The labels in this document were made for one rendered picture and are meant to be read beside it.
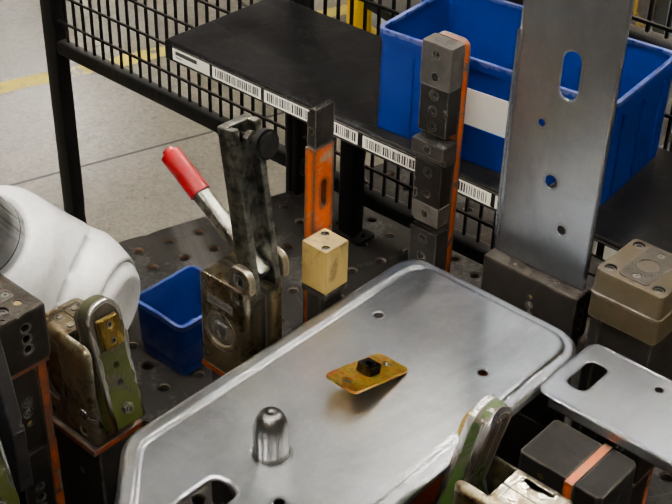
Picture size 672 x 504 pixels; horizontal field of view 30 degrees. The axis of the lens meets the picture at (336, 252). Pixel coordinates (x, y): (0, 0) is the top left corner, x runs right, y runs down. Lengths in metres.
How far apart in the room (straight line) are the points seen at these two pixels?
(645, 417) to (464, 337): 0.19
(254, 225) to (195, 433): 0.21
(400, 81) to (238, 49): 0.31
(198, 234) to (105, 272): 0.54
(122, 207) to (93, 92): 0.66
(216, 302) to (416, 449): 0.26
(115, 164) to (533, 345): 2.37
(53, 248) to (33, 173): 2.11
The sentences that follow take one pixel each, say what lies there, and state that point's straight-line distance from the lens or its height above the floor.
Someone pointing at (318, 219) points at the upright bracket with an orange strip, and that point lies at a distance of 1.27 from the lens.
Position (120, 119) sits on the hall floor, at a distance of 3.72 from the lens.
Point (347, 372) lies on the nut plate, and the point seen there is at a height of 1.02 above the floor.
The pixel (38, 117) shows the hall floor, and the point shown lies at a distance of 3.76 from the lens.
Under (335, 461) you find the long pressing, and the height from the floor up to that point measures 1.00.
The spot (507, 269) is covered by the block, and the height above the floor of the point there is 1.00.
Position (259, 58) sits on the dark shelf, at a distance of 1.69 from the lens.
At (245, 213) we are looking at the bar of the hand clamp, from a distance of 1.17.
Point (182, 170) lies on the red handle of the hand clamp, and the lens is 1.23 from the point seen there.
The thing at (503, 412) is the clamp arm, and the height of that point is 1.11.
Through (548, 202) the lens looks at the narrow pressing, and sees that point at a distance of 1.30.
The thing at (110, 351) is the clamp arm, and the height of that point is 1.06.
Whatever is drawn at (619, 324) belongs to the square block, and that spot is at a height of 1.01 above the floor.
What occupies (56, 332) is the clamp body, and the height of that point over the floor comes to 1.07.
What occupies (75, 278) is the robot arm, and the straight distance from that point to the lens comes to 1.40.
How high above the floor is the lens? 1.77
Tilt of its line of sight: 35 degrees down
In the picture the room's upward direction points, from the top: 2 degrees clockwise
